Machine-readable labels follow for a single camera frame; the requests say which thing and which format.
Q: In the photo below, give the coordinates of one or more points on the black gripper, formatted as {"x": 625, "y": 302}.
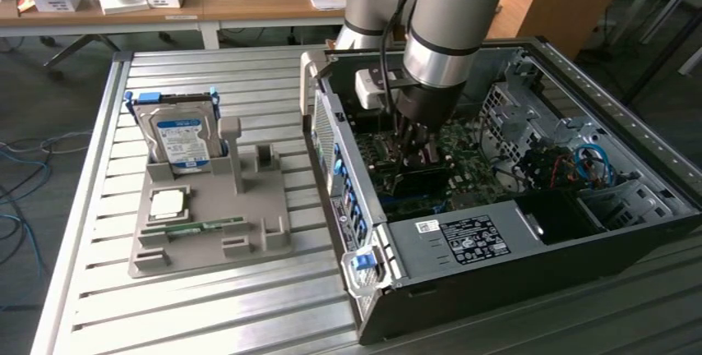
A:
{"x": 430, "y": 104}

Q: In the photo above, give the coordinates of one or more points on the black Nvidia graphics card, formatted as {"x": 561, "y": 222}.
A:
{"x": 428, "y": 182}

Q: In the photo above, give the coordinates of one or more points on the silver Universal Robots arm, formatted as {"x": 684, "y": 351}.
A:
{"x": 450, "y": 22}

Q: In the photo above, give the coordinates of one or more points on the green motherboard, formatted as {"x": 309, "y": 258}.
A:
{"x": 482, "y": 174}

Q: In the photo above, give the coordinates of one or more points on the blue expansion slot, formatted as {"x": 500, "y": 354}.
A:
{"x": 412, "y": 199}

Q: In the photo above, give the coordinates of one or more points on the silver chipset heatsink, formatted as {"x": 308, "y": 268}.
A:
{"x": 469, "y": 203}

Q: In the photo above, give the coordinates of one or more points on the grey power supply unit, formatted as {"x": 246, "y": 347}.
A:
{"x": 428, "y": 248}

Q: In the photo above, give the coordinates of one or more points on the blue case latch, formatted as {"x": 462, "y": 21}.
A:
{"x": 362, "y": 262}

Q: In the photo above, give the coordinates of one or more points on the wooden desk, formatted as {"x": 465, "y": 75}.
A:
{"x": 248, "y": 5}

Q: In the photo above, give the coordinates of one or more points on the metal disk bay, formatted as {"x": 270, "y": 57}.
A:
{"x": 625, "y": 207}

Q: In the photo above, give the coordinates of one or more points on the grey parts rack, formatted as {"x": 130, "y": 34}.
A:
{"x": 220, "y": 207}

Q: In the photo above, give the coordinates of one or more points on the hard disk with blue caddy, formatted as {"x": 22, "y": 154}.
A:
{"x": 176, "y": 137}

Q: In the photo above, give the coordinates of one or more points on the black open PC case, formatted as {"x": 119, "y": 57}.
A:
{"x": 494, "y": 297}

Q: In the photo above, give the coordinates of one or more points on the white table leg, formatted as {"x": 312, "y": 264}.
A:
{"x": 692, "y": 61}

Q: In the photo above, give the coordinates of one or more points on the green loose RAM stick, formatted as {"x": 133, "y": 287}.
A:
{"x": 204, "y": 227}

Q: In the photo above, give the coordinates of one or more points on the silver CPU chip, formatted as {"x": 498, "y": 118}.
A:
{"x": 168, "y": 205}

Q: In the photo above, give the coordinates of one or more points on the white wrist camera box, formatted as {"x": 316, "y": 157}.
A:
{"x": 370, "y": 90}

